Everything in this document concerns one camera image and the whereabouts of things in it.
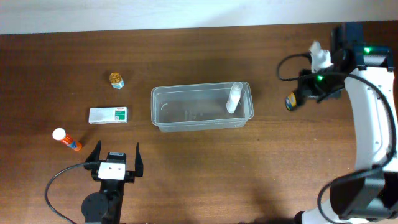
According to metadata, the dark bottle white cap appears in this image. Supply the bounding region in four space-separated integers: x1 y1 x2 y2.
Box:
285 91 298 111

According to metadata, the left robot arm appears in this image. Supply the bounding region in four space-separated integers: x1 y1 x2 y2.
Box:
81 142 144 223

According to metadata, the small jar gold lid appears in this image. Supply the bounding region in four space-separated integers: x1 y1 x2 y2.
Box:
109 72 124 90

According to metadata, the clear plastic container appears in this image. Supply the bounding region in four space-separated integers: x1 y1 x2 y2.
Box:
151 82 254 132

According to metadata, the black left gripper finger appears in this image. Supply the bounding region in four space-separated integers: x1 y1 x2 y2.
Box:
85 140 101 162
134 143 144 177

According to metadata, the orange tube white cap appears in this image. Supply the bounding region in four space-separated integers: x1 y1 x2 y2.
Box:
52 128 83 151

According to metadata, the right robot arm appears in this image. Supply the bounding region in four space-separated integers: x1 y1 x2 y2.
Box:
285 22 397 223

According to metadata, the white green medicine box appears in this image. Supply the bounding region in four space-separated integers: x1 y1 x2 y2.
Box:
88 107 128 124

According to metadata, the white plastic bottle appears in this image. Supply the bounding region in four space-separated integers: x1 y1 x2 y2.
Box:
226 82 243 114

